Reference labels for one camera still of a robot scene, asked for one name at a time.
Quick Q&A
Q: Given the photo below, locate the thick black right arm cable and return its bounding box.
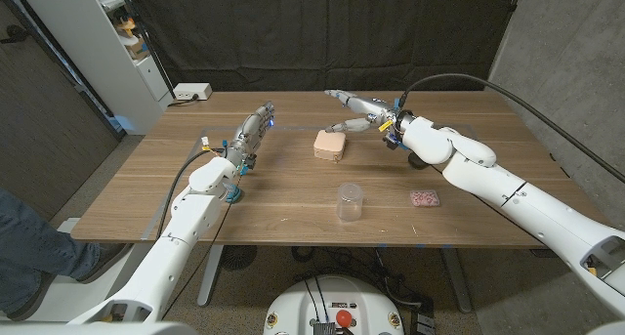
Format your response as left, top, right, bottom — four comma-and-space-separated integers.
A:
398, 72, 625, 185

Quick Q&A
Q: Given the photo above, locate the white shelf cabinet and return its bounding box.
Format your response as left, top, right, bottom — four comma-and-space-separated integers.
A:
14, 0, 175, 136

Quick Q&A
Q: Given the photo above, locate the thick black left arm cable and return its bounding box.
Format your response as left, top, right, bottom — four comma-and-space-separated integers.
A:
155, 148, 226, 238

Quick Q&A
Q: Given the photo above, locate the cardboard box on shelf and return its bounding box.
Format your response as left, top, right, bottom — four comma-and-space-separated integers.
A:
124, 35, 151, 61

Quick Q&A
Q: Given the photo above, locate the white power strip box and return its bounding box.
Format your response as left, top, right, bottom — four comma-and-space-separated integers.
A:
173, 82, 214, 102

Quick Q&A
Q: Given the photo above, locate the black backdrop curtain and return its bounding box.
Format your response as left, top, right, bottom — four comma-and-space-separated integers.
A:
124, 0, 523, 93

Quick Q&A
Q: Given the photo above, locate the pink tissue pack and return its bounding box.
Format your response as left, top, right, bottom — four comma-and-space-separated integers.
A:
409, 188, 440, 208

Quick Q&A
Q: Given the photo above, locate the grey table leg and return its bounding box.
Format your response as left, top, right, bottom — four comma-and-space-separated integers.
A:
196, 244, 225, 308
441, 248, 474, 314

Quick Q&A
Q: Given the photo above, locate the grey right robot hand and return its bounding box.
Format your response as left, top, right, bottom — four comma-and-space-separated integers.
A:
323, 89, 405, 135

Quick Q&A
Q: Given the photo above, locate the clear plastic cup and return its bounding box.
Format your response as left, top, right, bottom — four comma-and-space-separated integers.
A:
336, 182, 365, 223

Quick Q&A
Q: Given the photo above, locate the white floor platform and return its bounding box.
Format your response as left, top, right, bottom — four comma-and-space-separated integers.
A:
28, 217, 147, 322

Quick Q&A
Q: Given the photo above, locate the dark shoe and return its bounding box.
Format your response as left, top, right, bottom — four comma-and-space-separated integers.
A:
72, 242, 129, 283
7, 271, 55, 322

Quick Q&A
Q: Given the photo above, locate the black round floor device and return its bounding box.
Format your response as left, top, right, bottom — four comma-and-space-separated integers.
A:
219, 245, 259, 272

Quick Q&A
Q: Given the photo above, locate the peach square jewelry box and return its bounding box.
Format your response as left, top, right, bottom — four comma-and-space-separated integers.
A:
312, 129, 348, 163

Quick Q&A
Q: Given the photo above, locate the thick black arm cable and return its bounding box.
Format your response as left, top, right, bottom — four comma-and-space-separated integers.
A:
398, 72, 625, 185
155, 148, 226, 238

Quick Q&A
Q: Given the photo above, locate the person's leg in jeans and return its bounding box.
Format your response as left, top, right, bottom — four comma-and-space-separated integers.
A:
0, 187, 102, 316

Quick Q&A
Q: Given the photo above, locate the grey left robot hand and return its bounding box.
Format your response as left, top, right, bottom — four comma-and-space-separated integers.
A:
225, 100, 276, 171

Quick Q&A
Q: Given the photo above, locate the white robot torso base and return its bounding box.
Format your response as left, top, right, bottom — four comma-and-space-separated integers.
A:
263, 274, 405, 335

